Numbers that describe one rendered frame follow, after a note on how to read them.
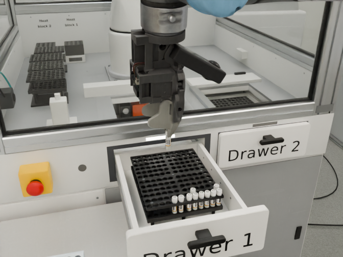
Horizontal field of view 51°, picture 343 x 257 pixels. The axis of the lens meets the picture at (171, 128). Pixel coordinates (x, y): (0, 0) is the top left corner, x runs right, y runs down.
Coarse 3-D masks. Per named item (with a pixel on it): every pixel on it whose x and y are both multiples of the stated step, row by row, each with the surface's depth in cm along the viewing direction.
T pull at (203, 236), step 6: (198, 234) 68; (204, 234) 68; (210, 234) 68; (198, 240) 66; (204, 240) 66; (210, 240) 66; (216, 240) 67; (222, 240) 67; (192, 246) 66; (198, 246) 66; (204, 246) 66
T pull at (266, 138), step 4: (264, 136) 103; (268, 136) 103; (272, 136) 103; (260, 140) 101; (264, 140) 101; (268, 140) 101; (272, 140) 101; (276, 140) 101; (280, 140) 102; (264, 144) 101
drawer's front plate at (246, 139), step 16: (256, 128) 104; (272, 128) 104; (288, 128) 105; (304, 128) 107; (224, 144) 102; (240, 144) 103; (256, 144) 105; (272, 144) 106; (288, 144) 108; (304, 144) 110; (224, 160) 104; (240, 160) 106; (256, 160) 107
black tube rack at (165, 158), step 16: (144, 160) 94; (160, 160) 94; (176, 160) 95; (192, 160) 94; (144, 176) 88; (160, 176) 87; (176, 176) 87; (192, 176) 87; (208, 176) 88; (144, 192) 86; (160, 192) 81; (176, 192) 86; (144, 208) 81; (208, 208) 81
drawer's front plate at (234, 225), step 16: (256, 208) 72; (160, 224) 68; (176, 224) 68; (192, 224) 68; (208, 224) 69; (224, 224) 70; (240, 224) 72; (256, 224) 73; (128, 240) 66; (144, 240) 67; (160, 240) 68; (176, 240) 69; (192, 240) 70; (240, 240) 74; (256, 240) 75; (128, 256) 68; (160, 256) 70; (208, 256) 73; (224, 256) 75
